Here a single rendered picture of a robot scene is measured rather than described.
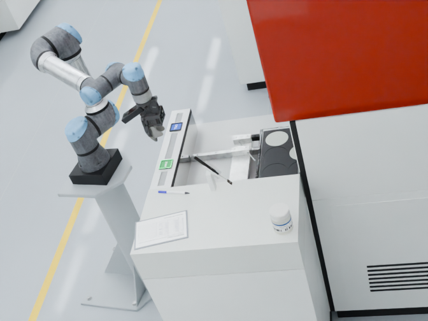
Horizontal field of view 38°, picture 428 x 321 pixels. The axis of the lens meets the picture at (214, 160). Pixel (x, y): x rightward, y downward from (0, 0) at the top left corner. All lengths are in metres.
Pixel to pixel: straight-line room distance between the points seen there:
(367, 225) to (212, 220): 0.66
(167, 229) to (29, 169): 2.58
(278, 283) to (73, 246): 1.91
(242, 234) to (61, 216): 2.18
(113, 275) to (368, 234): 1.61
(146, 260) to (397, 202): 1.00
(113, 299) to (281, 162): 1.41
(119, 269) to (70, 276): 0.35
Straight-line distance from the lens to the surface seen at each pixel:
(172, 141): 2.81
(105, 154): 2.95
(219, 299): 2.48
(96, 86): 2.43
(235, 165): 2.68
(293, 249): 2.22
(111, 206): 3.07
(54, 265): 3.95
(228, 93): 4.76
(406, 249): 2.75
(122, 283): 3.61
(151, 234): 2.38
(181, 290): 2.47
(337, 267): 2.83
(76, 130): 2.85
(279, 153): 2.65
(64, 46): 2.74
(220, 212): 2.36
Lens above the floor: 2.57
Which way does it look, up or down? 38 degrees down
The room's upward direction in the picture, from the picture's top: 18 degrees counter-clockwise
